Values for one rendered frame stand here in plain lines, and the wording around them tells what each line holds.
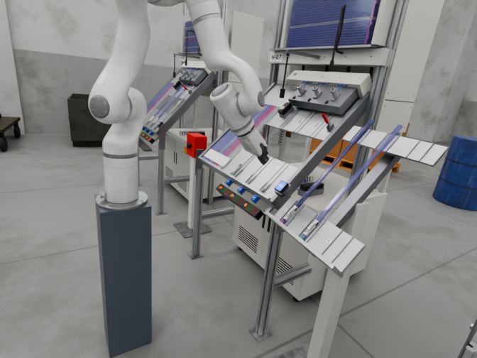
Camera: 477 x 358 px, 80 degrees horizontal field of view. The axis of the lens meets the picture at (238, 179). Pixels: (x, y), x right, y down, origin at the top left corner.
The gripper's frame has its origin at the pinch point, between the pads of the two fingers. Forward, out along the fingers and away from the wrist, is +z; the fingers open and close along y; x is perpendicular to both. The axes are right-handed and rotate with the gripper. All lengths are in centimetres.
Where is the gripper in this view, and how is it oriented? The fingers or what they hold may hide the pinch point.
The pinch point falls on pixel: (263, 158)
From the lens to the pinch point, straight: 107.2
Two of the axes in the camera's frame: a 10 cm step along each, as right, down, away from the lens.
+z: 4.8, 6.2, 6.2
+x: 6.8, -7.1, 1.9
